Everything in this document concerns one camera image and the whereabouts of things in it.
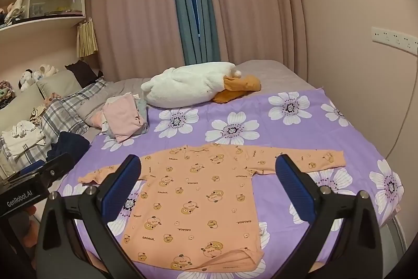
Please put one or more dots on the orange printed baby shirt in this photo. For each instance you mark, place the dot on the orange printed baby shirt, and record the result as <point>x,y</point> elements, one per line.
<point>196,200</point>

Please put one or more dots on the yellow striped hanging cloth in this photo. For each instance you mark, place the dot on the yellow striped hanging cloth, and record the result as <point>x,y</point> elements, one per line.
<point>86,38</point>

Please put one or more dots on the purple floral bed sheet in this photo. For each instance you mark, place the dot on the purple floral bed sheet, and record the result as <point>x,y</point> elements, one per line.
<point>284,138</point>

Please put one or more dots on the blue-grey curtain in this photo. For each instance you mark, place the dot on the blue-grey curtain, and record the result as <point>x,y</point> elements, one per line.
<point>209,20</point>

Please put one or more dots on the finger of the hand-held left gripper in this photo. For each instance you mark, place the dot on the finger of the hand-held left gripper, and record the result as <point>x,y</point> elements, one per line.
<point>31,167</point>
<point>58,165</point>

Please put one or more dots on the window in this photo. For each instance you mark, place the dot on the window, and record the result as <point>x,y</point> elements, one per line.
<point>194,4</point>

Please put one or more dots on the pile of white clothes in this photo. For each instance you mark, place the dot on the pile of white clothes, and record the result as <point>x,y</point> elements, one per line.
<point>23,138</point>

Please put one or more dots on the white dog plush toy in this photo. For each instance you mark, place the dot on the white dog plush toy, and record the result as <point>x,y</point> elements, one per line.
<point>26,79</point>

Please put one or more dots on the grey plaid quilt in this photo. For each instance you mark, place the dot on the grey plaid quilt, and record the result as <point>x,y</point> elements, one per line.
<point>65,112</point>

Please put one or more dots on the beige pillow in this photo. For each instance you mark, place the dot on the beige pillow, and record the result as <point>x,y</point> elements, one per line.
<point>19,105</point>
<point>58,83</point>

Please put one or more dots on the peach folded garment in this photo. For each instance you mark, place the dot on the peach folded garment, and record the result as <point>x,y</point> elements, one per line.
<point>97,118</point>

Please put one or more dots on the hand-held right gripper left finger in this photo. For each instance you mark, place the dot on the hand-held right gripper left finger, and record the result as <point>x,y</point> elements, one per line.
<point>122,187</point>

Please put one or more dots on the white wall socket strip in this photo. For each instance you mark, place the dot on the white wall socket strip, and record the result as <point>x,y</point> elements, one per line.
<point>393,37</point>

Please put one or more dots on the white plush duck toy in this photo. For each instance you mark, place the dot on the white plush duck toy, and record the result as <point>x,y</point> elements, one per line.
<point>183,86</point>

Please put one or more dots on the pink curtain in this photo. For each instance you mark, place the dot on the pink curtain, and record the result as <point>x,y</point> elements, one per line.
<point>137,11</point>
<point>254,4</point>

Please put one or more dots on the dark navy cloth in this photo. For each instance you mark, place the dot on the dark navy cloth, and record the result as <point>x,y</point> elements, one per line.
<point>72,143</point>

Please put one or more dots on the black cloth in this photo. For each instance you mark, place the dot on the black cloth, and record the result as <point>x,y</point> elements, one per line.
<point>83,73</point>

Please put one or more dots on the pink folded garment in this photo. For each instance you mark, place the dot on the pink folded garment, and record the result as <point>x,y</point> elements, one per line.
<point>122,115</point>

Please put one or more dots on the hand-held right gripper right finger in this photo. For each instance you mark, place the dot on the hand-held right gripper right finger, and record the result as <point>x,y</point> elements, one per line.
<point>295,184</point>

